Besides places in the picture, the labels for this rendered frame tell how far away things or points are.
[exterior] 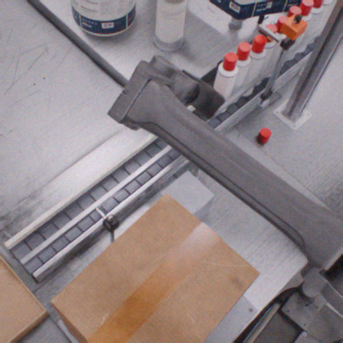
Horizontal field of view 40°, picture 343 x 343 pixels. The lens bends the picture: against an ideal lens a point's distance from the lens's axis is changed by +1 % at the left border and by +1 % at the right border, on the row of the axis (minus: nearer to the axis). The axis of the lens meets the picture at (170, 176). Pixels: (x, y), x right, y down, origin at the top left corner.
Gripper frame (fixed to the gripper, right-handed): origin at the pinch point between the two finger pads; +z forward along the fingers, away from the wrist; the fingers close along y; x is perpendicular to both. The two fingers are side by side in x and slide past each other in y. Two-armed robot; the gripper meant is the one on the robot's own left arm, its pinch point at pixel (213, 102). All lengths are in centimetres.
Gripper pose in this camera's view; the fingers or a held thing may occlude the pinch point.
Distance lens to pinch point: 130.1
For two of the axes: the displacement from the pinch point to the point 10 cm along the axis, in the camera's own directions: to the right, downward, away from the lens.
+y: -6.9, -6.6, 2.9
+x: -6.0, 7.5, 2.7
